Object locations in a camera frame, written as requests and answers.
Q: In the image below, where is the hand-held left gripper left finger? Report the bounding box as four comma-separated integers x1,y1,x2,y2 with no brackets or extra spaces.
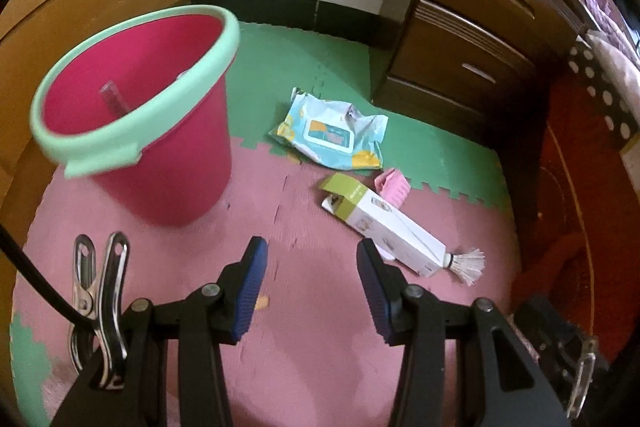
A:
50,236,269,427

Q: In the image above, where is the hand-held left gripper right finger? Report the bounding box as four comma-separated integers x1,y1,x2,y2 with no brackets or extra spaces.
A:
356,238,571,427

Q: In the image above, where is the white box with green end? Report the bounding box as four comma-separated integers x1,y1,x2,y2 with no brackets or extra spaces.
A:
320,173,447,279

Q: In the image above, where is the white feather shuttlecock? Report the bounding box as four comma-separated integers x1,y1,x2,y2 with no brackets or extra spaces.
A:
444,248,487,288

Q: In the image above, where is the pink paper note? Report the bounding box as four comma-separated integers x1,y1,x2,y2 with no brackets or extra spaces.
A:
375,167,412,206

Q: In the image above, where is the red bucket with green rim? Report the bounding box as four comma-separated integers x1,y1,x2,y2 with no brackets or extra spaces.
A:
29,4,242,228

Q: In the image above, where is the blue yellow wet wipes packet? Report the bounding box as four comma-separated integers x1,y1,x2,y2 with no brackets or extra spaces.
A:
267,87,390,170

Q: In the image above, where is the clear plastic bottle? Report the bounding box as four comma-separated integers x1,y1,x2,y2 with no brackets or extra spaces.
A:
100,81,132,115

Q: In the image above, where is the metal spring clip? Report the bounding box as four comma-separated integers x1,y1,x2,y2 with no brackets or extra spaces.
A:
567,339,598,415
67,232,131,390

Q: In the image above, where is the pink foam mat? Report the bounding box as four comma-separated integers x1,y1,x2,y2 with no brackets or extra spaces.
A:
12,134,521,427

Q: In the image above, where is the red patterned bed cover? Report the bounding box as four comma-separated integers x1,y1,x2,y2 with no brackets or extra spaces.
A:
515,72,640,358

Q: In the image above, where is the green foam mat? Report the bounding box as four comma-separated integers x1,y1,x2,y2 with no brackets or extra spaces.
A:
7,21,516,427

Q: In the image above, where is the black white polka dot cloth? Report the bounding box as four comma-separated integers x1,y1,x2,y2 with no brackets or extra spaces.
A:
567,34,640,142

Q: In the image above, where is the dark brown drawer cabinet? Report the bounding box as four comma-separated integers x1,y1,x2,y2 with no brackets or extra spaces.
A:
372,0,591,148

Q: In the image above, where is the pale patterned bedding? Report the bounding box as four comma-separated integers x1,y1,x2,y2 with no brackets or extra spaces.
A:
582,0,640,108

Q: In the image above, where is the black braided cable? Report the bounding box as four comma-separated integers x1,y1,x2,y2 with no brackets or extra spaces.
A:
0,224,83,325

